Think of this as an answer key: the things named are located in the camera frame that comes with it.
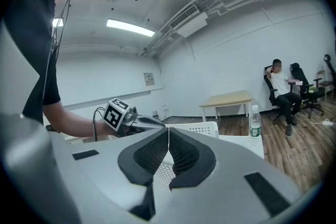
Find person's left forearm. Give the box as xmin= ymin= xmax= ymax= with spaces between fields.
xmin=42 ymin=102 xmax=118 ymax=137

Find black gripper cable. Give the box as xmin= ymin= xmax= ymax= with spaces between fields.
xmin=92 ymin=106 xmax=108 ymax=142

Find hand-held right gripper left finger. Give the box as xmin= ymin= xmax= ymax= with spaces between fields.
xmin=50 ymin=127 xmax=169 ymax=224

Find white plastic basket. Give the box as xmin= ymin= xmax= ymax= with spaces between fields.
xmin=153 ymin=121 xmax=219 ymax=187

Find white ceiling pipes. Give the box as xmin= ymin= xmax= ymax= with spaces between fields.
xmin=139 ymin=0 xmax=323 ymax=58

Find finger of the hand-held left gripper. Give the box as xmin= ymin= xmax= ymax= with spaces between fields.
xmin=130 ymin=116 xmax=166 ymax=129

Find black office chair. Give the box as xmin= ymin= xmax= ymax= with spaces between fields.
xmin=263 ymin=65 xmax=297 ymax=125
xmin=289 ymin=62 xmax=326 ymax=119
xmin=323 ymin=54 xmax=336 ymax=103

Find white ceiling air conditioner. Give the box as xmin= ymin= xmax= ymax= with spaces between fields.
xmin=169 ymin=4 xmax=209 ymax=38

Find ceiling light panel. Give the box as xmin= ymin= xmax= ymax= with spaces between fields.
xmin=51 ymin=17 xmax=65 ymax=28
xmin=106 ymin=18 xmax=156 ymax=37

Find wooden table white legs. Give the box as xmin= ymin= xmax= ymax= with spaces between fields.
xmin=198 ymin=89 xmax=253 ymax=123

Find grey wall panel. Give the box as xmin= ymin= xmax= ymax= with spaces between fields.
xmin=143 ymin=72 xmax=155 ymax=87

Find person's black clothing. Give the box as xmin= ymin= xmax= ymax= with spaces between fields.
xmin=2 ymin=0 xmax=72 ymax=125

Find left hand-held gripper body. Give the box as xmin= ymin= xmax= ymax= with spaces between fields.
xmin=102 ymin=97 xmax=140 ymax=132

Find black headset cable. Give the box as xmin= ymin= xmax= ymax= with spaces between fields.
xmin=49 ymin=0 xmax=72 ymax=92

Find clear water bottle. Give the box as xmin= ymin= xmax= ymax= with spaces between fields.
xmin=248 ymin=104 xmax=263 ymax=140

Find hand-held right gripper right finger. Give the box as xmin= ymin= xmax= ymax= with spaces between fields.
xmin=153 ymin=127 xmax=302 ymax=224

